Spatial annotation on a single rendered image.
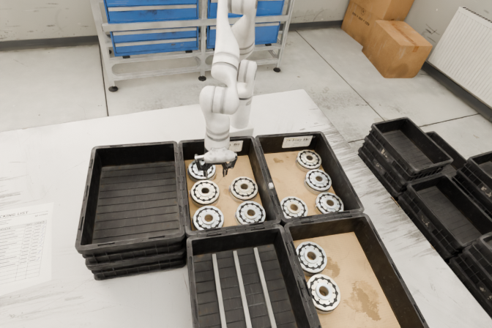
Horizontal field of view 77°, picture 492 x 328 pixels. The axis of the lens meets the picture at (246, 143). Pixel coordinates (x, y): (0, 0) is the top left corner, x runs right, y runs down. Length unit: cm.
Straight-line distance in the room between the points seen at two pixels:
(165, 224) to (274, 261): 38
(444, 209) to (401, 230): 72
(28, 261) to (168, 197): 49
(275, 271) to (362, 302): 27
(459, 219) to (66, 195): 200
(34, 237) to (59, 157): 38
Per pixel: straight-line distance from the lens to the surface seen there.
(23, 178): 154
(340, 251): 115
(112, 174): 127
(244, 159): 128
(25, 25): 381
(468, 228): 217
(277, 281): 104
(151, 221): 112
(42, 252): 131
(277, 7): 312
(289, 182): 125
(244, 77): 129
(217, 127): 86
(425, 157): 223
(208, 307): 100
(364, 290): 112
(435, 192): 222
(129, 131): 160
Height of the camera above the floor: 178
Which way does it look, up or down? 45 degrees down
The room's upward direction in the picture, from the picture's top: 9 degrees clockwise
